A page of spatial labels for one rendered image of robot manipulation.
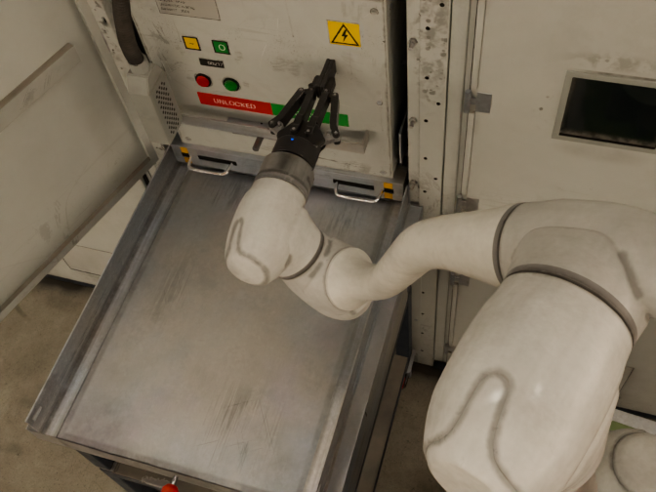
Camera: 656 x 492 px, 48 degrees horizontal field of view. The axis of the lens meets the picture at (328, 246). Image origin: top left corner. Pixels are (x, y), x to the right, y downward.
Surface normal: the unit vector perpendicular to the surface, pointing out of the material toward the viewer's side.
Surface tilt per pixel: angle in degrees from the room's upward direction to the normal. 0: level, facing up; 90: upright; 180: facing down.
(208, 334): 0
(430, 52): 90
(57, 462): 0
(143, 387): 0
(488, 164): 90
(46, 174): 90
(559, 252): 29
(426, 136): 90
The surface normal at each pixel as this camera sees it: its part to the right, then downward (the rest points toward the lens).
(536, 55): -0.29, 0.82
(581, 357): 0.28, -0.29
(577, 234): -0.37, -0.79
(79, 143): 0.82, 0.43
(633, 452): 0.05, -0.56
